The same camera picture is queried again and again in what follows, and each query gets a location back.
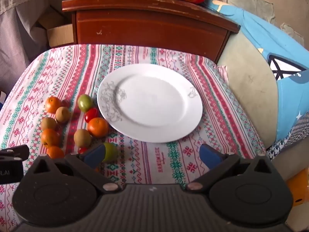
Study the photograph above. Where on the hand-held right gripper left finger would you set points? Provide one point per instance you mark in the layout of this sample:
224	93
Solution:
94	156

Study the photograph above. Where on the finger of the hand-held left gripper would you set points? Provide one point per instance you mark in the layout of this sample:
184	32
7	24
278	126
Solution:
18	151

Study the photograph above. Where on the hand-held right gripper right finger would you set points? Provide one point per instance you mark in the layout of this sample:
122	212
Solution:
209	156

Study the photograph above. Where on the red cherry tomato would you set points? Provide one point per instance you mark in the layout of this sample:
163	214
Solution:
91	114
82	150

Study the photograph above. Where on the green tomato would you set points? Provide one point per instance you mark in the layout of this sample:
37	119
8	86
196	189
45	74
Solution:
111	152
85	102

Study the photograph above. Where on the orange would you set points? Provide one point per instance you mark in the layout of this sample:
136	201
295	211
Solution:
55	152
50	137
97	127
52	104

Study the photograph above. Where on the white plate with grey pattern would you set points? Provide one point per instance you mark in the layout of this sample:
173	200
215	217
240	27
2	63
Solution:
154	106

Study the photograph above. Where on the red green patterned tablecloth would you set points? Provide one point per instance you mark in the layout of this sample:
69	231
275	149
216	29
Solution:
154	159

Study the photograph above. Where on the houndstooth cloth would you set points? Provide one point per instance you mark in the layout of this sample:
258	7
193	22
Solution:
289	142

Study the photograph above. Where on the grey-green bed sheet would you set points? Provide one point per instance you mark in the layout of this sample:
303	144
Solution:
251	84

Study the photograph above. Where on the orange plastic object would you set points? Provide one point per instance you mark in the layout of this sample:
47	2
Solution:
298	186

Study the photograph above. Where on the plaid curtain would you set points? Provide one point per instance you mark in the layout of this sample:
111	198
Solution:
17	29

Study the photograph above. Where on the open cardboard box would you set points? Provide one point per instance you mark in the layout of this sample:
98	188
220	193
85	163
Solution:
60	35

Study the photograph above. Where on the blue cartoon blanket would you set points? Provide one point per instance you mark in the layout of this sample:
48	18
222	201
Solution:
289	60

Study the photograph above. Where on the brown wooden nightstand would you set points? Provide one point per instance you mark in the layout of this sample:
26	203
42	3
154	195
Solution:
149	26

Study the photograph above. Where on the grey-green pillow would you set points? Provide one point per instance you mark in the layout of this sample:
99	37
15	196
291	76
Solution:
251	2

